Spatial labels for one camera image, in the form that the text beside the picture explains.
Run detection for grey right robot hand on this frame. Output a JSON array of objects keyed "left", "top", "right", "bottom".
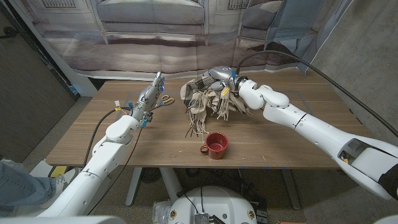
[{"left": 205, "top": 66, "right": 247, "bottom": 93}]

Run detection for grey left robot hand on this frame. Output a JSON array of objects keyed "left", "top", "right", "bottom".
[{"left": 132, "top": 72, "right": 165, "bottom": 124}]

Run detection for beige plaid fringed scarf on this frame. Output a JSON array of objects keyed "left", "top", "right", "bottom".
[{"left": 180, "top": 74, "right": 253, "bottom": 144}]

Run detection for printed room backdrop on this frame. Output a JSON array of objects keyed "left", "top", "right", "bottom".
[{"left": 9, "top": 0, "right": 355, "bottom": 81}]

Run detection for red ceramic mug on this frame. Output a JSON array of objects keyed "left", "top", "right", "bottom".
[{"left": 200, "top": 132, "right": 229, "bottom": 161}]

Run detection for white table column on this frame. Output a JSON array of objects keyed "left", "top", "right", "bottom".
[{"left": 159, "top": 167, "right": 183, "bottom": 203}]

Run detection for white table leg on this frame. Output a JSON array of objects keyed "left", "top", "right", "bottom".
[
  {"left": 280, "top": 169, "right": 302, "bottom": 211},
  {"left": 125, "top": 167, "right": 144, "bottom": 208}
]

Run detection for clear plastic container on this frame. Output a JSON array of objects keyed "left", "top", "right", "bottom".
[{"left": 151, "top": 200, "right": 172, "bottom": 223}]

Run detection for yellow black floor item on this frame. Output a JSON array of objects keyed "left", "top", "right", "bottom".
[{"left": 48, "top": 166, "right": 68, "bottom": 179}]

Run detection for white sneaker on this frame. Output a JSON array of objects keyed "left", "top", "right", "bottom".
[{"left": 39, "top": 167, "right": 80, "bottom": 209}]

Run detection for white robot torso base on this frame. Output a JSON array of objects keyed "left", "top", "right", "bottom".
[{"left": 167, "top": 185, "right": 258, "bottom": 224}]

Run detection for person leg in jeans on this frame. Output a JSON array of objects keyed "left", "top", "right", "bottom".
[{"left": 0, "top": 161, "right": 58, "bottom": 217}]

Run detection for grey orange handled scissors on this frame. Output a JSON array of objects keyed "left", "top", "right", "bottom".
[{"left": 152, "top": 95, "right": 175, "bottom": 111}]

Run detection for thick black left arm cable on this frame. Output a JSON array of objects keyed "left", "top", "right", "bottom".
[{"left": 81, "top": 106, "right": 134, "bottom": 170}]

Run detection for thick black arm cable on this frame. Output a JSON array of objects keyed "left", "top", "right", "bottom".
[
  {"left": 236, "top": 49, "right": 398, "bottom": 138},
  {"left": 81, "top": 106, "right": 134, "bottom": 170}
]

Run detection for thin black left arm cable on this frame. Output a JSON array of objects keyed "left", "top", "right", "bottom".
[{"left": 86, "top": 124, "right": 144, "bottom": 216}]

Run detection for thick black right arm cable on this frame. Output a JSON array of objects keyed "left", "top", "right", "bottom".
[{"left": 236, "top": 49, "right": 398, "bottom": 138}]

